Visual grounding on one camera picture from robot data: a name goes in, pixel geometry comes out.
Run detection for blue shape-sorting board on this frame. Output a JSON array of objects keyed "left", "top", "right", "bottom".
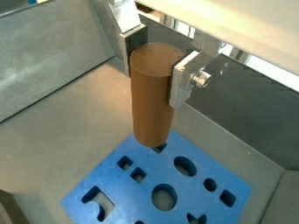
[{"left": 60, "top": 132, "right": 251, "bottom": 224}]

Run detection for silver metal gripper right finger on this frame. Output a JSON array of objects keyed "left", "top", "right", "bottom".
[{"left": 170, "top": 31, "right": 226, "bottom": 109}]

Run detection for brown round cylinder peg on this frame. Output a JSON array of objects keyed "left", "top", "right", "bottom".
[{"left": 130, "top": 43, "right": 183, "bottom": 147}]

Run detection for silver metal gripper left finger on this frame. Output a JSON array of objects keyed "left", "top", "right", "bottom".
[{"left": 108, "top": 0, "right": 146, "bottom": 75}]

